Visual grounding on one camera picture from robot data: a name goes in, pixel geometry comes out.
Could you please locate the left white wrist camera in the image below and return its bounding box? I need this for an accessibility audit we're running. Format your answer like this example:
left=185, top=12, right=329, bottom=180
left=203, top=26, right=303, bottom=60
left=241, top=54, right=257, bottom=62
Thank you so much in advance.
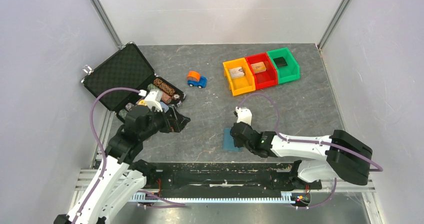
left=136, top=89, right=164, bottom=112

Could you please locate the black card in green bin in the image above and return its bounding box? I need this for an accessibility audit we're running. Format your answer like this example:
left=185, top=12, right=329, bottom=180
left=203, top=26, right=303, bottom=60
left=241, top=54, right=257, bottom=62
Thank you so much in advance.
left=272, top=57, right=288, bottom=68

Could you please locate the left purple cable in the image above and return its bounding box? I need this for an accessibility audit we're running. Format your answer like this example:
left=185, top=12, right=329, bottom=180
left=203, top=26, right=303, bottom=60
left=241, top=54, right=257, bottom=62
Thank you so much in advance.
left=71, top=87, right=186, bottom=224

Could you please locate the purple cable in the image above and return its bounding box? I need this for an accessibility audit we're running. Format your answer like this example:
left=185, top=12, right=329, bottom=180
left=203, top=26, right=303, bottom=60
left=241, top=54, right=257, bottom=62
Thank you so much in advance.
left=237, top=93, right=384, bottom=210
left=71, top=87, right=186, bottom=224

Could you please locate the blue card holder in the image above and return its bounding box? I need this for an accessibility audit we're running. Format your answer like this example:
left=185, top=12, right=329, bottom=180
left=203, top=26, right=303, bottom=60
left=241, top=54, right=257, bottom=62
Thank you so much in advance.
left=222, top=128, right=241, bottom=152

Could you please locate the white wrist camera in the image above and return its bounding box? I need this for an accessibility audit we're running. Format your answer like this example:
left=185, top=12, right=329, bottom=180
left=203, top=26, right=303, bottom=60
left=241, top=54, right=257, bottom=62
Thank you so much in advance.
left=136, top=89, right=164, bottom=112
left=235, top=107, right=253, bottom=125

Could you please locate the white card stack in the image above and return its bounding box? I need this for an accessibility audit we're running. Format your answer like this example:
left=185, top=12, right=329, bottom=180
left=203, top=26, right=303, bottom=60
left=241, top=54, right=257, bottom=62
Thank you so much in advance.
left=228, top=67, right=245, bottom=79

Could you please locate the gold card in red bin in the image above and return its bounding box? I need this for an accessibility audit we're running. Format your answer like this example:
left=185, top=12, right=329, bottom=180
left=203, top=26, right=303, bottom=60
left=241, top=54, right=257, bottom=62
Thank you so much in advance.
left=250, top=61, right=267, bottom=73

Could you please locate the green storage bin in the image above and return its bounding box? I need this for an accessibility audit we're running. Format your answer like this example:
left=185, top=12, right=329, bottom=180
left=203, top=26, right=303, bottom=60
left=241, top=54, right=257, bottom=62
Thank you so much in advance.
left=266, top=47, right=301, bottom=84

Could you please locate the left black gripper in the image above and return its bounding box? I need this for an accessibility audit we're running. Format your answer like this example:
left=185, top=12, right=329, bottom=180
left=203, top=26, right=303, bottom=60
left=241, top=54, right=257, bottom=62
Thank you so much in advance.
left=139, top=104, right=191, bottom=140

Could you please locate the red storage bin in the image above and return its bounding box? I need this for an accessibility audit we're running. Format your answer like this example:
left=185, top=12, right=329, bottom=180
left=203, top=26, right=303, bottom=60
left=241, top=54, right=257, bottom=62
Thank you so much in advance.
left=246, top=53, right=278, bottom=90

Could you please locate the yellow storage bin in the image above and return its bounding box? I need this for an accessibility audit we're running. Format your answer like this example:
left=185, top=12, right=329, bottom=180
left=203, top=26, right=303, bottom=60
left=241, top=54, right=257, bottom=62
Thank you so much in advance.
left=223, top=57, right=256, bottom=96

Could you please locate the blue orange toy car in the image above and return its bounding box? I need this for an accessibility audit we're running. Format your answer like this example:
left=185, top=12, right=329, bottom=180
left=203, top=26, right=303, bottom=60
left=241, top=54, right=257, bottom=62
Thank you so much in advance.
left=187, top=71, right=208, bottom=88

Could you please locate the black poker chip case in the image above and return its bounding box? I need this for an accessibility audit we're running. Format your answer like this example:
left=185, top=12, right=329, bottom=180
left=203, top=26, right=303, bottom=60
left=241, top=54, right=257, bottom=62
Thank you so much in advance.
left=81, top=42, right=186, bottom=108

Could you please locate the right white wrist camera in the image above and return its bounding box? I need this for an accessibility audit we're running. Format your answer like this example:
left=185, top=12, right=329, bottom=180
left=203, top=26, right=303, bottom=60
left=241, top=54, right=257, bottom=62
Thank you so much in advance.
left=235, top=107, right=253, bottom=125

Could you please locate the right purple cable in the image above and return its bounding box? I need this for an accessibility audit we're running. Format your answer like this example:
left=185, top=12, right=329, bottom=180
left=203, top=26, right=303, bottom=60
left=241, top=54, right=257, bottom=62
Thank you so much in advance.
left=237, top=93, right=384, bottom=210

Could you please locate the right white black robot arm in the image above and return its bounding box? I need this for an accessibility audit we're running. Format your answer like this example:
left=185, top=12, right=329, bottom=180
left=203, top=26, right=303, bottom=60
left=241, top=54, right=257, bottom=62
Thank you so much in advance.
left=229, top=122, right=373, bottom=188

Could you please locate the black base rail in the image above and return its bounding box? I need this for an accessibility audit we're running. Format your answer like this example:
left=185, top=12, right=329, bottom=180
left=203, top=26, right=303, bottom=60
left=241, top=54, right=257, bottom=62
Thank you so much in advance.
left=143, top=162, right=323, bottom=199

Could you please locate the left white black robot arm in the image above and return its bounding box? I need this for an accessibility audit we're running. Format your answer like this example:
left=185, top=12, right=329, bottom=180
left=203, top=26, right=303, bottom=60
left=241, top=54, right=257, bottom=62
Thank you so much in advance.
left=54, top=105, right=190, bottom=224

